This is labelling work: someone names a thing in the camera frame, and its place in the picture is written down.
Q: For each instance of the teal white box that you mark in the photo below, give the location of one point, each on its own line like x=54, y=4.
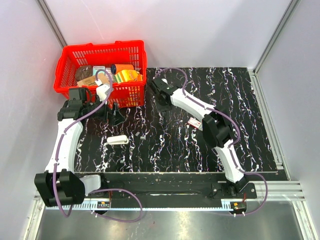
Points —
x=98, y=69

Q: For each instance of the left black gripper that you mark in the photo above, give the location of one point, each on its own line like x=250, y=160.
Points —
x=113, y=116

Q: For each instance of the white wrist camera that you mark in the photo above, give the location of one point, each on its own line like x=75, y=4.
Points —
x=102, y=92
x=164, y=81

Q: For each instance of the aluminium frame rail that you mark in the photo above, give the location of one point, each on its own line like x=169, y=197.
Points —
x=270, y=190

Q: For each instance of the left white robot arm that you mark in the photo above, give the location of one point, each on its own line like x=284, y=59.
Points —
x=58, y=185

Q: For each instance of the orange bottle blue cap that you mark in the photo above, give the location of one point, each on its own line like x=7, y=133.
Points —
x=116, y=68

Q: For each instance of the yellow orange snack box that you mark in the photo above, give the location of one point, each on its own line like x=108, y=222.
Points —
x=126, y=76

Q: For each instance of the brown cardboard box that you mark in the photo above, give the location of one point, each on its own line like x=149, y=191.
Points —
x=91, y=81

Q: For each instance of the red white staple box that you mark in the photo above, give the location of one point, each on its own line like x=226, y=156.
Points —
x=195, y=123

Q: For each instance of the pink white small box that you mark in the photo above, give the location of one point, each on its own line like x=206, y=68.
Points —
x=108, y=70

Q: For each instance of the red plastic shopping basket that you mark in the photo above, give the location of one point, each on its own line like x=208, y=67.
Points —
x=121, y=52

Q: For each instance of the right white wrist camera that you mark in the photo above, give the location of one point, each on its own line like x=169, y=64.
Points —
x=164, y=81

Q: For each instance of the brown round cookie pack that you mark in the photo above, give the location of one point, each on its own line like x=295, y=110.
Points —
x=83, y=72

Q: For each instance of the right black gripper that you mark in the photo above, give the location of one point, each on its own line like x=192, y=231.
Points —
x=160, y=108

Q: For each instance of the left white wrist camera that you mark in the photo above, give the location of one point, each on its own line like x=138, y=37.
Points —
x=102, y=92

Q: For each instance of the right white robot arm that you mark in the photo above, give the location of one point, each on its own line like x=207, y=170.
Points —
x=216, y=127

